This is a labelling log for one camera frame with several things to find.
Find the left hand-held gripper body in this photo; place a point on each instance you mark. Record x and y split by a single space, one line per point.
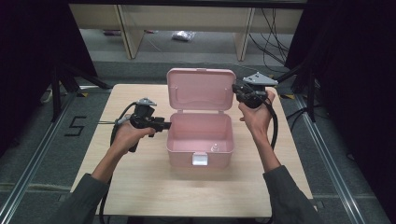
144 116

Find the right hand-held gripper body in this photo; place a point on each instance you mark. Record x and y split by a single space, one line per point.
255 93

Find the pink plastic storage box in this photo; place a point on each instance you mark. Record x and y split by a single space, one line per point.
200 124

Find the person's left hand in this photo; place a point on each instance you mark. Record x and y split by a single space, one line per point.
127 137

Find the person's right hand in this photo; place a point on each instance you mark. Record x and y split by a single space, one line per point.
258 119

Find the black tripod stand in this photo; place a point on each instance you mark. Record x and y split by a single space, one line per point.
309 93
56 93

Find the clear plastic bag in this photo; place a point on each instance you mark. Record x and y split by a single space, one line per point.
183 35

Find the black curtain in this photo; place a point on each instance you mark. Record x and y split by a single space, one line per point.
37 62
358 77

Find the aluminium floor rail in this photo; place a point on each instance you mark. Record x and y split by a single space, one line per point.
34 161
330 165

